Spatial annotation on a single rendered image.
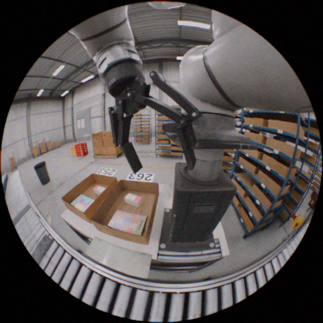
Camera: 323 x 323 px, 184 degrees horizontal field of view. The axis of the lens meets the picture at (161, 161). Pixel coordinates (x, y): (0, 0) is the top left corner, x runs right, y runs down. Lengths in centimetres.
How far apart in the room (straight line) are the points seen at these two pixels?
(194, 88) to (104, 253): 65
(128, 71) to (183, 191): 27
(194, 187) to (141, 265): 38
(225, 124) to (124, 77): 21
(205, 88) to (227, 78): 6
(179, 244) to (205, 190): 32
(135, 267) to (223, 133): 53
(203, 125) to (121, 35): 25
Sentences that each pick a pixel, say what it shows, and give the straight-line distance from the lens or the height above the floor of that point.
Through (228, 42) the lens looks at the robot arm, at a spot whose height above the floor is 135.
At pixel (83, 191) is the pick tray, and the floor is 76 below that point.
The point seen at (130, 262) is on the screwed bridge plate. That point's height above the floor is 75.
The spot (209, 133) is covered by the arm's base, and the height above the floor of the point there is 121.
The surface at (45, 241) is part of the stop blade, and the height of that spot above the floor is 78.
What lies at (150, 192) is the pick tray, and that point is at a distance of 72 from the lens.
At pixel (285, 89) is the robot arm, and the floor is 128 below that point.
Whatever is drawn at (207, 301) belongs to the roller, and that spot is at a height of 74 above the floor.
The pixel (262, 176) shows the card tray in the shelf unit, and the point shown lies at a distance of 137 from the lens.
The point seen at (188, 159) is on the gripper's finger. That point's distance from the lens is 15.
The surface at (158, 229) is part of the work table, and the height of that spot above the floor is 75.
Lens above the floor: 122
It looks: 22 degrees down
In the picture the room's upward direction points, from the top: straight up
